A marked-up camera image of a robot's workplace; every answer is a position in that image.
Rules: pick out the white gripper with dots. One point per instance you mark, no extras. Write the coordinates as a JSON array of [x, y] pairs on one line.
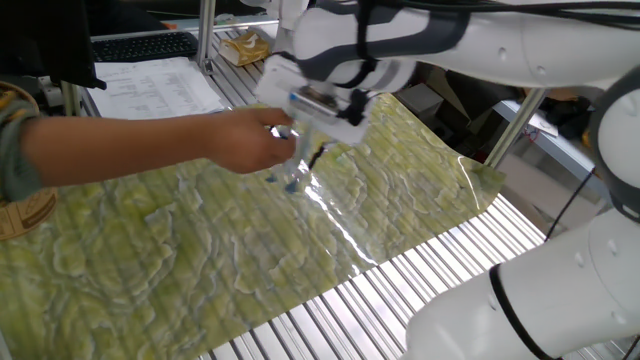
[[275, 82]]

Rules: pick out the clear plastic bag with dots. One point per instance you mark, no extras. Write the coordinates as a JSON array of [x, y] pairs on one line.
[[295, 172]]

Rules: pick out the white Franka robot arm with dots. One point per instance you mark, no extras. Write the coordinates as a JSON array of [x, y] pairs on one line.
[[550, 50]]

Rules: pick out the person's bare forearm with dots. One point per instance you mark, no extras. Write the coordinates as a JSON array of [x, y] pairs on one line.
[[115, 147]]

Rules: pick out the person's bare hand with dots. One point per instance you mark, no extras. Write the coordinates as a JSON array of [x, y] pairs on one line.
[[245, 142]]

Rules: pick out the grey box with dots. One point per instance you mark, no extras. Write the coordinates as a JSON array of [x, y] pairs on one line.
[[420, 100]]

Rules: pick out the yellow tissue pack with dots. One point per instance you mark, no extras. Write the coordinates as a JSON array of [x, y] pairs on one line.
[[245, 49]]

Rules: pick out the printed white paper sheets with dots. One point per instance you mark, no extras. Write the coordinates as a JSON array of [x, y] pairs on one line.
[[155, 87]]

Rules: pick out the green marble pattern mat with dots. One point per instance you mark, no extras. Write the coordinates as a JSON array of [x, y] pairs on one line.
[[150, 275]]

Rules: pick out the black keyboard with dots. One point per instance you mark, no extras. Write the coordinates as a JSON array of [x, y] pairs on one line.
[[145, 46]]

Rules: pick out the light blue desk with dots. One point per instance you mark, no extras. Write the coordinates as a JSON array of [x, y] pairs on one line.
[[560, 145]]

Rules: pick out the black monitor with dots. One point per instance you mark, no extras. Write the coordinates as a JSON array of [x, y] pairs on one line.
[[45, 35]]

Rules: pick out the grey green printed shirt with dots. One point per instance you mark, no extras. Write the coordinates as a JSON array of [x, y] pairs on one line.
[[15, 160]]

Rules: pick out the aluminium frame post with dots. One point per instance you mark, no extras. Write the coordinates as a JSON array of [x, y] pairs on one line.
[[515, 127], [206, 35]]

